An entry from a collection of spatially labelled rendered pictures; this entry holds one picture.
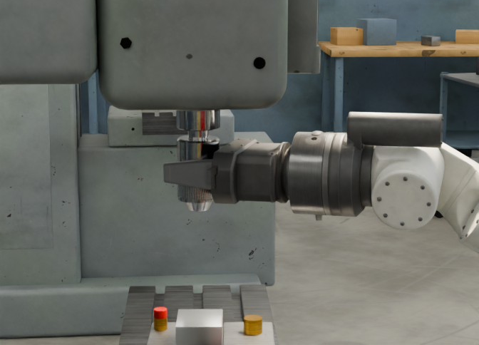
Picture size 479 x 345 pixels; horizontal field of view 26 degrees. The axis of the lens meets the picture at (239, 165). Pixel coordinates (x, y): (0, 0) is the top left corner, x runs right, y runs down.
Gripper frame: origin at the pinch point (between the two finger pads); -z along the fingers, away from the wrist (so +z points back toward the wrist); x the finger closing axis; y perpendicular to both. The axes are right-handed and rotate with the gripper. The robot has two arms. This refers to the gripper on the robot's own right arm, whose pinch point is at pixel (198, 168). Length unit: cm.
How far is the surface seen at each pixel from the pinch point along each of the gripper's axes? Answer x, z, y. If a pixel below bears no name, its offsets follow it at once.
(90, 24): 13.6, -6.2, -16.5
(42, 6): 15.9, -10.1, -18.3
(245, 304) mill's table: -47, -7, 31
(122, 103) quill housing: 11.0, -4.2, -8.5
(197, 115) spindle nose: 2.3, 0.7, -6.3
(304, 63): -1.5, 11.5, -11.5
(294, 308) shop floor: -308, -55, 122
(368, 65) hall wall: -658, -73, 51
